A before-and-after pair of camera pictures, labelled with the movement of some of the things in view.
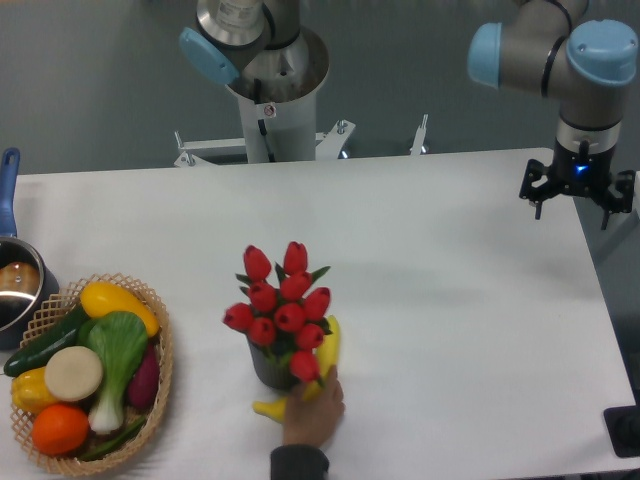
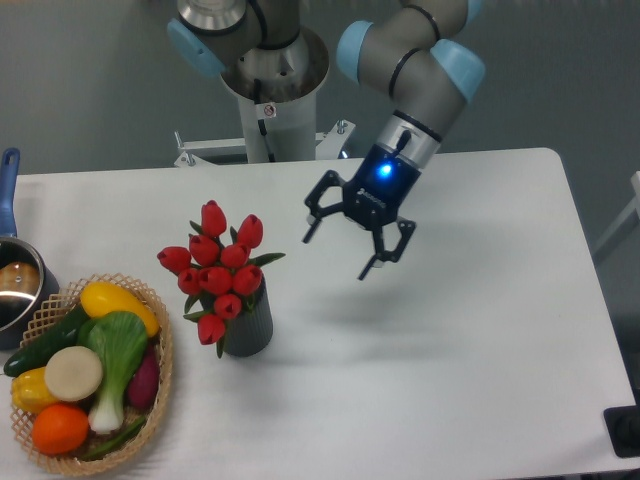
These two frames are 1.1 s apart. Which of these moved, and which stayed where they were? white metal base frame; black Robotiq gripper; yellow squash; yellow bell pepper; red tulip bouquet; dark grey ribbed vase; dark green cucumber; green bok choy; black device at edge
Moved: black Robotiq gripper; dark grey ribbed vase; red tulip bouquet
Stayed: dark green cucumber; white metal base frame; black device at edge; green bok choy; yellow bell pepper; yellow squash
